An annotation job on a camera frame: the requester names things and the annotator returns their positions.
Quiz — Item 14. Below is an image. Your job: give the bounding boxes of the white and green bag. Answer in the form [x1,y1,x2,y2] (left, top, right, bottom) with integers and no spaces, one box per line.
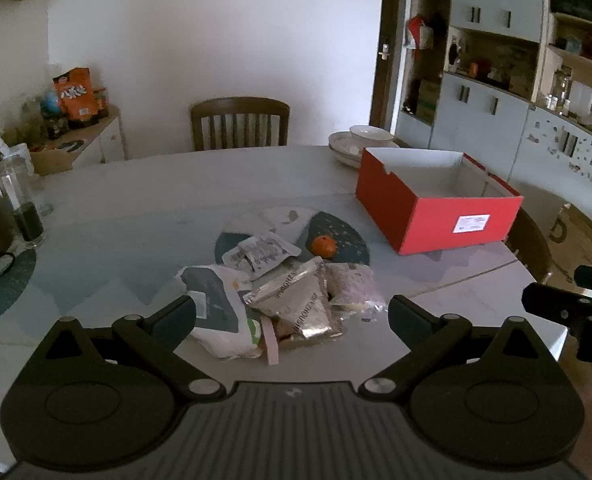
[175,263,273,360]

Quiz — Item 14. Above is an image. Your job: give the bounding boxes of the brown wooden door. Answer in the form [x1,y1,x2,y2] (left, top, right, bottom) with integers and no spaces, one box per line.
[369,0,410,134]

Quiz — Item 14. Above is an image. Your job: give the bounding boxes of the low white side cabinet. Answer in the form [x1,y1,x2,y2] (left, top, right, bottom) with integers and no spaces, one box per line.
[25,110,127,177]

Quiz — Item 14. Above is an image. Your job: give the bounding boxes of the tall glass jar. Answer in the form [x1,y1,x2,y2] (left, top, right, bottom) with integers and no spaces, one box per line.
[0,152,47,249]

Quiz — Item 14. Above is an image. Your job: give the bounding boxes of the orange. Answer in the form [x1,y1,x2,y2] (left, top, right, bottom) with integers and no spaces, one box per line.
[310,234,337,260]

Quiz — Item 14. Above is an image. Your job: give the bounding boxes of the clear purple packet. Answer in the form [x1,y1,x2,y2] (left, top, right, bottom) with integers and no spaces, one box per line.
[323,261,387,317]

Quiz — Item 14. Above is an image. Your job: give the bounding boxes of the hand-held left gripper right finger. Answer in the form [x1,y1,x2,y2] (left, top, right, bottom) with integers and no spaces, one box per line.
[357,294,549,404]

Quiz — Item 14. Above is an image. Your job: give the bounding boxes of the red and white bag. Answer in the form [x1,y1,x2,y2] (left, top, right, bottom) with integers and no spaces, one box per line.
[404,14,436,51]

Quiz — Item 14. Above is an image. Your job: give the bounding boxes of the brown cardboard box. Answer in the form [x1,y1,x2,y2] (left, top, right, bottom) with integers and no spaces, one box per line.
[544,202,592,287]

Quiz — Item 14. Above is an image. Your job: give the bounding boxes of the white round desktop table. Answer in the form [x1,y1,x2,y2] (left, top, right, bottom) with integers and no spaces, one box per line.
[0,144,570,476]

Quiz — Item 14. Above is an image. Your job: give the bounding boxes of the pink strip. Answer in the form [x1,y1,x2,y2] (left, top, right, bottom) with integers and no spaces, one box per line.
[260,317,281,365]

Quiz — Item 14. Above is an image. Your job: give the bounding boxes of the red cardboard box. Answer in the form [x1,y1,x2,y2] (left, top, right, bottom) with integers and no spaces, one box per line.
[355,147,525,256]

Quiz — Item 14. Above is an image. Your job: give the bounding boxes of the brown wooden slatted chair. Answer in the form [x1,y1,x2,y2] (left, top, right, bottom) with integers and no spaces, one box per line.
[190,96,291,152]

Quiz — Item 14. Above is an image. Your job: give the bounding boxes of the white bowl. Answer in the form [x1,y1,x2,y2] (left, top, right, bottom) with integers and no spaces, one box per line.
[349,124,395,149]

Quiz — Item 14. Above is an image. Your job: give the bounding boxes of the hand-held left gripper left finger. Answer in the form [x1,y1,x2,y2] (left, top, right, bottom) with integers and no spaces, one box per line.
[38,294,227,403]

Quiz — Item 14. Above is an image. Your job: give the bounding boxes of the round teal and white placemat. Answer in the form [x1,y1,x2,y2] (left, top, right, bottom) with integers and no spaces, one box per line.
[214,205,371,283]

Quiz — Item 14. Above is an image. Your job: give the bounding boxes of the dark teal placemat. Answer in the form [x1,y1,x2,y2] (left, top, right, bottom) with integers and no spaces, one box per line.
[0,247,38,329]

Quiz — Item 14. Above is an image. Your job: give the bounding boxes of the orange snack bag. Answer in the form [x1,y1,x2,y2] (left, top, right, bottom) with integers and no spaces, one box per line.
[51,67,99,121]

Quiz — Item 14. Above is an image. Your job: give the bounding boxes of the silver foil packet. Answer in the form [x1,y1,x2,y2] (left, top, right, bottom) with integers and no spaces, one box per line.
[243,256,347,342]

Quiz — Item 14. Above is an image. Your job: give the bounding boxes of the white and wood wall cabinet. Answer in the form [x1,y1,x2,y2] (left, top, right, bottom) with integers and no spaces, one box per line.
[392,0,592,241]

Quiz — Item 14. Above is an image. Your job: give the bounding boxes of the white printed packet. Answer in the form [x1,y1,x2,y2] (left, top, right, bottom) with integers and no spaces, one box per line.
[221,229,302,281]

